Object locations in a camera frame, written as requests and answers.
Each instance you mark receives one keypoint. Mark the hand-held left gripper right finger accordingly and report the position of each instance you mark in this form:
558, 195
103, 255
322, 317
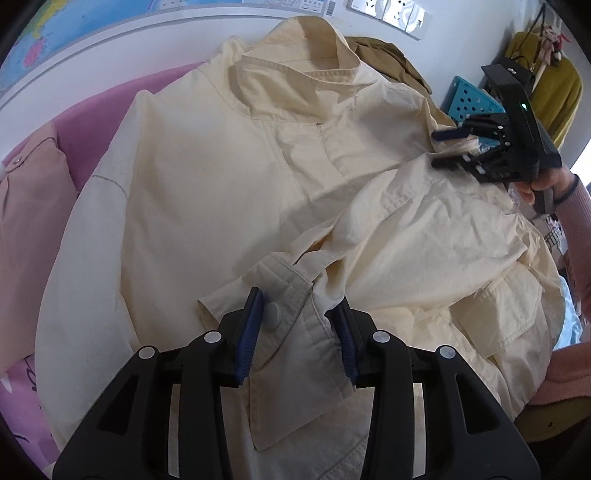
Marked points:
347, 350

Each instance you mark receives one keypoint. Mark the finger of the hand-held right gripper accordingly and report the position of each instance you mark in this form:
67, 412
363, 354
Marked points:
485, 128
489, 164

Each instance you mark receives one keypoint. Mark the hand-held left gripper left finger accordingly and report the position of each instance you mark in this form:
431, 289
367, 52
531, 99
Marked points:
249, 337

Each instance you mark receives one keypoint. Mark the cream jacket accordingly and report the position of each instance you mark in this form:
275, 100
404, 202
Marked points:
207, 184

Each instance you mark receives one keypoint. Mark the person's right forearm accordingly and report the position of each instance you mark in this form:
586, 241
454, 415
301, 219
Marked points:
579, 221

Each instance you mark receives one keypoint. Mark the person's right hand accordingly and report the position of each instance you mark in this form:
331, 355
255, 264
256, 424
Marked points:
561, 182

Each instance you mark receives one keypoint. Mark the blue plastic basket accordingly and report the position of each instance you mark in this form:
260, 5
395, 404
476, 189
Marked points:
466, 99

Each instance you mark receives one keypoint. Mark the yellow hanging garment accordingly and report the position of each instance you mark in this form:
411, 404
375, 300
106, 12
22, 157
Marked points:
561, 92

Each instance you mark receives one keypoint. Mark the plush toy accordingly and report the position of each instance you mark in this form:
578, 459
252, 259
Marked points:
551, 39

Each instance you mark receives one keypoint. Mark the olive garment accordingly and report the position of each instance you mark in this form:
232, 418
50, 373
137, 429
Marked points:
388, 60

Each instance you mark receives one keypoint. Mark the light blue plastic bag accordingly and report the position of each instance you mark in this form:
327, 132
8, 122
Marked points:
570, 314

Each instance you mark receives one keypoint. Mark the olive padded cloth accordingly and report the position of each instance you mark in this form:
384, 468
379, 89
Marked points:
554, 424

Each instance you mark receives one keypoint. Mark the pink fleece garment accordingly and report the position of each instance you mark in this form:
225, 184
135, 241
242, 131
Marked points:
568, 378

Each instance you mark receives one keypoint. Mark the peach garment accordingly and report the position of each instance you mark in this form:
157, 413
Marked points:
32, 230

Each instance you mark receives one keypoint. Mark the pink floral bed sheet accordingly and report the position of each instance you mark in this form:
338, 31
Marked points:
92, 106

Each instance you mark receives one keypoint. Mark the white wall socket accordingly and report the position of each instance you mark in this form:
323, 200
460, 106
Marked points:
364, 7

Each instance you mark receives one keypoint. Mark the colourful wall map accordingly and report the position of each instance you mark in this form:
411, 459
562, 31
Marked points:
60, 37

